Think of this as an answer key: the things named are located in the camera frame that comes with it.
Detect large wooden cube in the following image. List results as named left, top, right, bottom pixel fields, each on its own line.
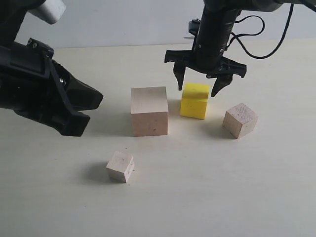
left=131, top=86, right=169, bottom=136

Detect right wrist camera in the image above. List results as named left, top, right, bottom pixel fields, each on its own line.
left=184, top=18, right=200, bottom=40

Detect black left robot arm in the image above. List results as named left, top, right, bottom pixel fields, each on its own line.
left=0, top=0, right=103, bottom=137

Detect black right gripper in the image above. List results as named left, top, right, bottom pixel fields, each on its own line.
left=164, top=8, right=247, bottom=97

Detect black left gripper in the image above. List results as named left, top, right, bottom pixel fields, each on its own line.
left=0, top=39, right=103, bottom=137

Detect yellow foam cube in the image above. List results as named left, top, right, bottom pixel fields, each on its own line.
left=180, top=82, right=210, bottom=119

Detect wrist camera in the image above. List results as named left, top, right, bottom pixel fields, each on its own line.
left=28, top=0, right=66, bottom=25
left=184, top=18, right=200, bottom=40

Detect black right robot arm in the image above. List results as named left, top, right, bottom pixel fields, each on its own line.
left=164, top=0, right=285, bottom=97

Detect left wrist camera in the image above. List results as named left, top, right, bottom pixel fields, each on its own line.
left=28, top=0, right=66, bottom=25

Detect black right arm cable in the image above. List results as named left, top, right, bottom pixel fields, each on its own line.
left=229, top=2, right=316, bottom=59

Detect small wooden cube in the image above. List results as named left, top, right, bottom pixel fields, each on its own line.
left=106, top=152, right=135, bottom=183

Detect medium wooden cube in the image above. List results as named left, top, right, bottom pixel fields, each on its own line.
left=223, top=103, right=259, bottom=139

